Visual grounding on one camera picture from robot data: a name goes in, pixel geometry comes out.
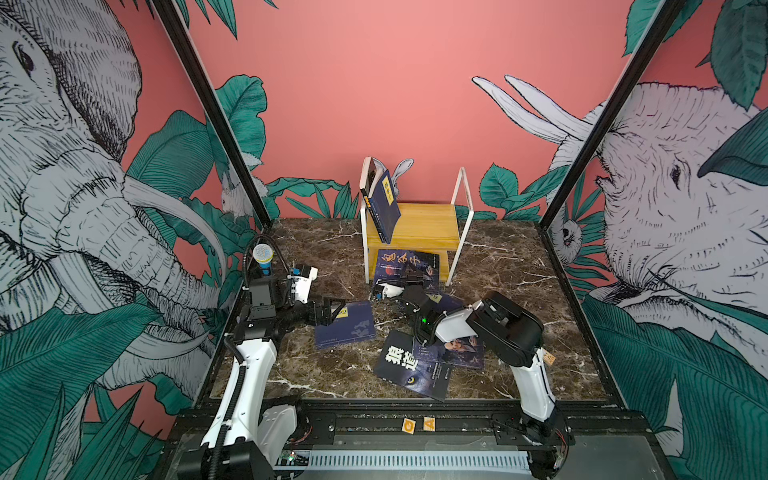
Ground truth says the blue book yellow label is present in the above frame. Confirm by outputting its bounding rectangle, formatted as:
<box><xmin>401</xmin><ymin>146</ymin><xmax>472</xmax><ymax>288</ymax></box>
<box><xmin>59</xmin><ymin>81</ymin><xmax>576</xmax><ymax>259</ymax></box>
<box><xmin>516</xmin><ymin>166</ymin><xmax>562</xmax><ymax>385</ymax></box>
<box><xmin>366</xmin><ymin>170</ymin><xmax>401</xmax><ymax>244</ymax></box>
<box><xmin>429</xmin><ymin>294</ymin><xmax>465</xmax><ymax>314</ymax></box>
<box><xmin>315</xmin><ymin>301</ymin><xmax>376</xmax><ymax>350</ymax></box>

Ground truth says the dark brown book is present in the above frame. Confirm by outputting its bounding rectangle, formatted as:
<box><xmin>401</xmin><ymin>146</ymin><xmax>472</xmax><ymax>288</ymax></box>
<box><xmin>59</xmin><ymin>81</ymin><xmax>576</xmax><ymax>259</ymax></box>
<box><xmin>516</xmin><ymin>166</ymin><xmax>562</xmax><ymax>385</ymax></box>
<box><xmin>360</xmin><ymin>157</ymin><xmax>384</xmax><ymax>241</ymax></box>

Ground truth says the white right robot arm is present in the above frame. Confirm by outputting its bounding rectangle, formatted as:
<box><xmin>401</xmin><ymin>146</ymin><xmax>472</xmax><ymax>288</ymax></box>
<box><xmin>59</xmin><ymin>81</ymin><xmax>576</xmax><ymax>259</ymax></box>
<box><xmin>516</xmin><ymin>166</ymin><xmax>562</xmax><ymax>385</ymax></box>
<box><xmin>373</xmin><ymin>284</ymin><xmax>556</xmax><ymax>423</ymax></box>

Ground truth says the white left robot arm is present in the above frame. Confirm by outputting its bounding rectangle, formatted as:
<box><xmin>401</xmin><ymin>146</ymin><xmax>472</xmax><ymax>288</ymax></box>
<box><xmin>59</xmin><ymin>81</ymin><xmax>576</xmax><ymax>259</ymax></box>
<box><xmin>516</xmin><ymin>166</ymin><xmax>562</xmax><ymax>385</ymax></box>
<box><xmin>177</xmin><ymin>297</ymin><xmax>346</xmax><ymax>479</ymax></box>

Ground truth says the dark wolf cover book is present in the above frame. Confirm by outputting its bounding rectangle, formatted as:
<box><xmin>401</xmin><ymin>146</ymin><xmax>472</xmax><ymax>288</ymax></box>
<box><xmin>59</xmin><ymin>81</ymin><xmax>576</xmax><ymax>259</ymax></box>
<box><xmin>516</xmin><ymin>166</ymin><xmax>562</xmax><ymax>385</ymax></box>
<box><xmin>373</xmin><ymin>330</ymin><xmax>452</xmax><ymax>401</ymax></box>

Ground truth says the blue teal microphone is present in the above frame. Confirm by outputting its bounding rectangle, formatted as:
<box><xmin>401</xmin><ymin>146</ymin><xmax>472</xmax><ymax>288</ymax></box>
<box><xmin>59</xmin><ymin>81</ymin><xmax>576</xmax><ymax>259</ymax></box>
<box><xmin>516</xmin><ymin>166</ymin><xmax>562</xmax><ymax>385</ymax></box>
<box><xmin>251</xmin><ymin>243</ymin><xmax>274</xmax><ymax>277</ymax></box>

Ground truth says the white metal wooden shelf rack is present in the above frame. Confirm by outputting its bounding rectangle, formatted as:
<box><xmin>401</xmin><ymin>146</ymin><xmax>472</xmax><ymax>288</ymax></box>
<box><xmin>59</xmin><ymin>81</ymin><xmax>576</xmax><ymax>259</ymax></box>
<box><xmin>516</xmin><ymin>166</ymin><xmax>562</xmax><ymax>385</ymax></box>
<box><xmin>359</xmin><ymin>158</ymin><xmax>475</xmax><ymax>286</ymax></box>

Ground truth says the orange tag A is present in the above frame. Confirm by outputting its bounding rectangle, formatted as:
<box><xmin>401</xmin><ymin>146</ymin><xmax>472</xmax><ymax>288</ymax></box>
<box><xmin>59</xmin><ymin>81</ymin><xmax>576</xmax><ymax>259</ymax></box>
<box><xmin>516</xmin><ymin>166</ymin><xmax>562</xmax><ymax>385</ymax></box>
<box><xmin>423</xmin><ymin>416</ymin><xmax>436</xmax><ymax>432</ymax></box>

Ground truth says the orange tag G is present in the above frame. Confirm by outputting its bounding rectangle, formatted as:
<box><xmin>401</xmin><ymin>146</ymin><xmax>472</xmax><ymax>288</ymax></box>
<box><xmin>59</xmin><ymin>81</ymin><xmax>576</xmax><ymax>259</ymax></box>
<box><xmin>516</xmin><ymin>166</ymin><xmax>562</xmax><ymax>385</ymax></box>
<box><xmin>401</xmin><ymin>418</ymin><xmax>416</xmax><ymax>434</ymax></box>

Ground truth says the small wooden block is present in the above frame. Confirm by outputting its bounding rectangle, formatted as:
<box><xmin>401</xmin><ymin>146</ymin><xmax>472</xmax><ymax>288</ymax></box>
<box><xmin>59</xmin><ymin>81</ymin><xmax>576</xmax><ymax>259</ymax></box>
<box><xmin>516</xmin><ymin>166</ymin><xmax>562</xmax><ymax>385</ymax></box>
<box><xmin>542</xmin><ymin>349</ymin><xmax>556</xmax><ymax>366</ymax></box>

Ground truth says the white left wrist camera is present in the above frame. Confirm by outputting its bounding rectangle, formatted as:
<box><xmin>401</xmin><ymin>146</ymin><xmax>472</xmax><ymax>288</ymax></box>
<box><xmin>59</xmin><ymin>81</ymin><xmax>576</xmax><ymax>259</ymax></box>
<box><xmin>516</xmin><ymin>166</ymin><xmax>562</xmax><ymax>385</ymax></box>
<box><xmin>287</xmin><ymin>264</ymin><xmax>318</xmax><ymax>304</ymax></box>

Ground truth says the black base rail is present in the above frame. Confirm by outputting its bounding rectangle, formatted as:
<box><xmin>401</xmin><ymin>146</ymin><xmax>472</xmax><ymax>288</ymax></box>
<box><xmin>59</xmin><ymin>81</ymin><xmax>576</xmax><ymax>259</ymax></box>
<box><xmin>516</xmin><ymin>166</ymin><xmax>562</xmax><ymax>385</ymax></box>
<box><xmin>173</xmin><ymin>395</ymin><xmax>649</xmax><ymax>448</ymax></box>

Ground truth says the white slotted cable duct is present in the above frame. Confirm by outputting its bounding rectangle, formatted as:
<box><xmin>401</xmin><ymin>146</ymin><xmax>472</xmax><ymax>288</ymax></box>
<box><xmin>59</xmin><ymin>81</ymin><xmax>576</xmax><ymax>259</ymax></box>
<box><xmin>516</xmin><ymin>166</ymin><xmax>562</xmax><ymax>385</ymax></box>
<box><xmin>274</xmin><ymin>450</ymin><xmax>531</xmax><ymax>474</ymax></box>

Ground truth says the black frame post left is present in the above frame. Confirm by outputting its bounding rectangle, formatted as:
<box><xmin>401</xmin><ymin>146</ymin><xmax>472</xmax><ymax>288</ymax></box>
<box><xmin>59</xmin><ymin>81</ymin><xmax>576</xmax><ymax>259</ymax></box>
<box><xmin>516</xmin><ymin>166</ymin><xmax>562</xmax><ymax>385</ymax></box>
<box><xmin>152</xmin><ymin>0</ymin><xmax>272</xmax><ymax>233</ymax></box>

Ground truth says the black frame post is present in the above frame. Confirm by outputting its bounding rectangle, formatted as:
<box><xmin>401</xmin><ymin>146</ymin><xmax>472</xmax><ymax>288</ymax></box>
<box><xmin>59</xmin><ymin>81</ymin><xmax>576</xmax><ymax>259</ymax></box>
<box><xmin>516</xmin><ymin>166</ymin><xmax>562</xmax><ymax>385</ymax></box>
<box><xmin>538</xmin><ymin>0</ymin><xmax>686</xmax><ymax>230</ymax></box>
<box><xmin>152</xmin><ymin>0</ymin><xmax>272</xmax><ymax>233</ymax></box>

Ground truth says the black frame post right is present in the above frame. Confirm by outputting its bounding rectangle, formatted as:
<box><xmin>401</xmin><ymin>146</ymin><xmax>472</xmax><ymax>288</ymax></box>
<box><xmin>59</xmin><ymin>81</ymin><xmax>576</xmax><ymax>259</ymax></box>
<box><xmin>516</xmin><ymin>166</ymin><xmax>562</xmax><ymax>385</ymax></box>
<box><xmin>538</xmin><ymin>0</ymin><xmax>686</xmax><ymax>230</ymax></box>

